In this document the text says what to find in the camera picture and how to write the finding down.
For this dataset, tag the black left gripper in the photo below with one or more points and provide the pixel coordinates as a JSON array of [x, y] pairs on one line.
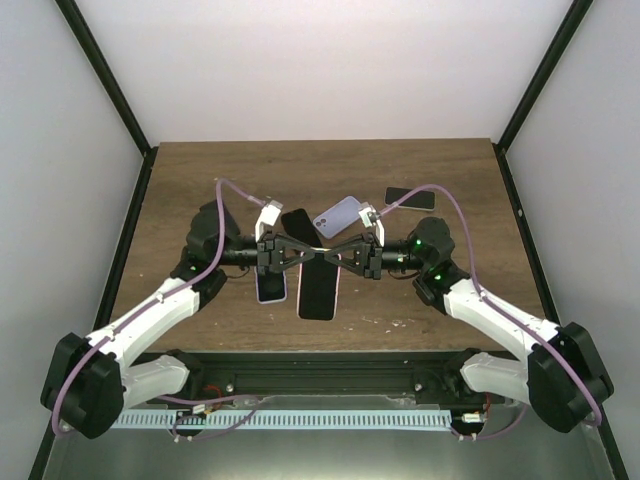
[[271, 253]]

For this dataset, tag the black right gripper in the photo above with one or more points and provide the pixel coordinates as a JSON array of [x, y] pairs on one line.
[[358, 265]]

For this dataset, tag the beige phone case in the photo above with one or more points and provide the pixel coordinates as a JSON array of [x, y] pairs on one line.
[[338, 285]]

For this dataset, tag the black phone case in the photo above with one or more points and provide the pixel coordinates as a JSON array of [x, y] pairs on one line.
[[297, 224]]

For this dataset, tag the small lilac phone case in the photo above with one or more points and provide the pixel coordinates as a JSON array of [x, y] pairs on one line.
[[338, 218]]

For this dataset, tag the large lilac phone case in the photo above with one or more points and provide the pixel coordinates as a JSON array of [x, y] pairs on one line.
[[271, 290]]

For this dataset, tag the silver-edged black phone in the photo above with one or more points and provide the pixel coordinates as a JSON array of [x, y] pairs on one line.
[[422, 200]]

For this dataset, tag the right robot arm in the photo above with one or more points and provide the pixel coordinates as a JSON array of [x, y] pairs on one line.
[[554, 369]]

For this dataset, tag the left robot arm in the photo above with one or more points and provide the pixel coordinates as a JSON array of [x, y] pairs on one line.
[[195, 281]]

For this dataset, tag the dark phone at left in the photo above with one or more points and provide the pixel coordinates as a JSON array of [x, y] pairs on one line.
[[210, 221]]

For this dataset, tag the light blue slotted strip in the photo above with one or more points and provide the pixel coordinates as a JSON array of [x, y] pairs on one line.
[[405, 420]]

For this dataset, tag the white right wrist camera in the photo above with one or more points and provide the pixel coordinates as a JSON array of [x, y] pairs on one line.
[[371, 218]]

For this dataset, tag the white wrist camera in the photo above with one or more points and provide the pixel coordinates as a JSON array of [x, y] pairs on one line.
[[268, 217], [371, 218]]

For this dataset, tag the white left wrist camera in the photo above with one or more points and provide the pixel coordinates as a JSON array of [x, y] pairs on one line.
[[268, 217]]

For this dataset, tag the black aluminium frame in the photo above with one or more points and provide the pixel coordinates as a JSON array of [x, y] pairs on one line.
[[320, 370]]

